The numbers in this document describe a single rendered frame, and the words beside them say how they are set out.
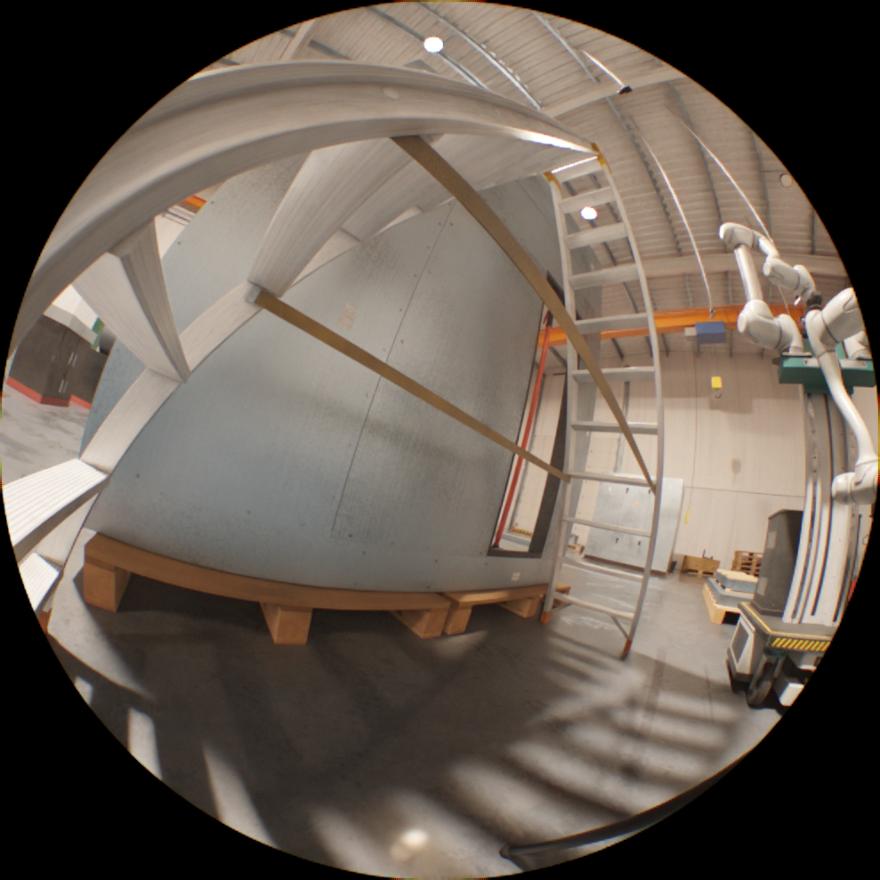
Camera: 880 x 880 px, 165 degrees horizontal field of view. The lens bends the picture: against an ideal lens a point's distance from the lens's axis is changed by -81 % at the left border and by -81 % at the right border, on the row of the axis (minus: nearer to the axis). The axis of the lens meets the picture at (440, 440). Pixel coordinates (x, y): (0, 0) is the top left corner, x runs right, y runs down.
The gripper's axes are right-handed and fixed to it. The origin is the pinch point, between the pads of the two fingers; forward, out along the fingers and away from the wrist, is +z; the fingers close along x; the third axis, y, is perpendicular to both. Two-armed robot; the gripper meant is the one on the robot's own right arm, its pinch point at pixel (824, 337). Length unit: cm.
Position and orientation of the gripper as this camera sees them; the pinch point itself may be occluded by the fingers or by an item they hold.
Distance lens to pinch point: 160.2
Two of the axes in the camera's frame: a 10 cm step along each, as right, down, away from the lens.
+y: 7.2, 3.3, 6.2
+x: -6.4, -0.4, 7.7
